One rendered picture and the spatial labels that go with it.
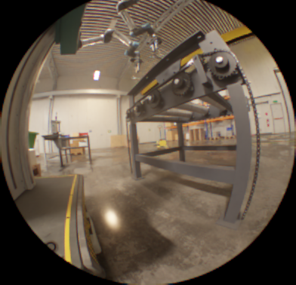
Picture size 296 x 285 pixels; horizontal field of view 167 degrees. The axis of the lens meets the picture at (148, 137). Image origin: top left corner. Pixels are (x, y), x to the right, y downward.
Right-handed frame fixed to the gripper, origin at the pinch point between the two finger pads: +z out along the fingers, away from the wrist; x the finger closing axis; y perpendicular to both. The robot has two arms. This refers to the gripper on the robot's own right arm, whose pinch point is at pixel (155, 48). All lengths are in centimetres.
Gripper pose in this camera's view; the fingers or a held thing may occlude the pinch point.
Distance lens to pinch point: 99.5
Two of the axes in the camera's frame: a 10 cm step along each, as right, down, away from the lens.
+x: 5.2, -0.6, -8.5
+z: 0.9, 10.0, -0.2
